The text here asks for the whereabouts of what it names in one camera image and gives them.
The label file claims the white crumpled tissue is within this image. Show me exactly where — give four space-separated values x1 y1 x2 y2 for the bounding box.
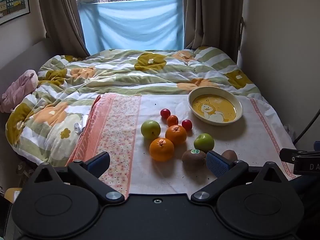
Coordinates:
285 124 297 137

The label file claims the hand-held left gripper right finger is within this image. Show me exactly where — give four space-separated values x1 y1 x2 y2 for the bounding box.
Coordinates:
191 150 285 202

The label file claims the brown kiwi with sticker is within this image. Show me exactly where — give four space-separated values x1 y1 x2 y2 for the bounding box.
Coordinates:
181 149 207 170

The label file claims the pink plush toy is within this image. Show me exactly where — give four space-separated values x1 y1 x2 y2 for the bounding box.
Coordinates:
0 69 39 113

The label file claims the yellow object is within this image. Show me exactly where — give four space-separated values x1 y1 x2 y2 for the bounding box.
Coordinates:
4 187 23 203

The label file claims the cream bowl with bear print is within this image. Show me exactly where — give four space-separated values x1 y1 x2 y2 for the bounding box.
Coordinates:
187 87 243 126

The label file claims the curtain tieback strap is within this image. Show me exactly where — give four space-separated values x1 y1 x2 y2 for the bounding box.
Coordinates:
239 16 245 55

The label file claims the large orange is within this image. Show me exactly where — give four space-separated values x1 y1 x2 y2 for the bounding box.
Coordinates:
149 138 175 162
165 124 188 146

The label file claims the grey bed headboard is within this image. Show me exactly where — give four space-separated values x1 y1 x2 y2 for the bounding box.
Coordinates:
0 37 54 82

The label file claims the black cable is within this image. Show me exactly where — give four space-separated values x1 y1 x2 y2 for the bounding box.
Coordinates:
294 112 320 144

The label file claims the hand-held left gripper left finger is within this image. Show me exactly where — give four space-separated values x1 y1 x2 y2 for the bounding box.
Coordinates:
32 151 125 205

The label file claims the wall poster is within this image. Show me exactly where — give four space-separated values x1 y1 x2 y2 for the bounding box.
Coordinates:
0 0 31 25

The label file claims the floral striped quilt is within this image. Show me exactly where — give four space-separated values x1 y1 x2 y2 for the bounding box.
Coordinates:
5 45 262 167

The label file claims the pink and white patterned cloth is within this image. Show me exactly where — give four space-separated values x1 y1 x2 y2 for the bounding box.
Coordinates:
65 92 297 198

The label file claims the green apple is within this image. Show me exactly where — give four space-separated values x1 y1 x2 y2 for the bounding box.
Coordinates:
140 120 161 140
194 133 215 152

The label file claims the light blue window cloth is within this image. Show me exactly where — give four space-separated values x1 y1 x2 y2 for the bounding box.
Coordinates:
79 0 185 55

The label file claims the beige curtain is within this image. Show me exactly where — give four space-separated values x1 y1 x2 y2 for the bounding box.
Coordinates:
180 0 244 64
36 0 90 57

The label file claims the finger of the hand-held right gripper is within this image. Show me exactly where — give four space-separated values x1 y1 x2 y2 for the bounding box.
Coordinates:
279 148 299 162

